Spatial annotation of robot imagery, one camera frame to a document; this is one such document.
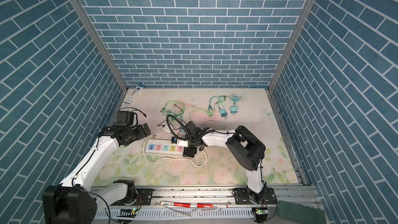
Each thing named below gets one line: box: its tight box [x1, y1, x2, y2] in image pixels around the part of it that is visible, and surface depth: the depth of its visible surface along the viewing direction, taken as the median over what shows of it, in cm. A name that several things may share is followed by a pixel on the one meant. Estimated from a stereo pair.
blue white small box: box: [123, 86, 145, 105], surface depth 118 cm
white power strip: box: [145, 138, 185, 156], surface depth 88 cm
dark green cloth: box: [277, 200, 326, 224], surface depth 71 cm
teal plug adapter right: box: [230, 105, 238, 116], surface depth 107 cm
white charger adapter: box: [162, 123, 171, 134], surface depth 97 cm
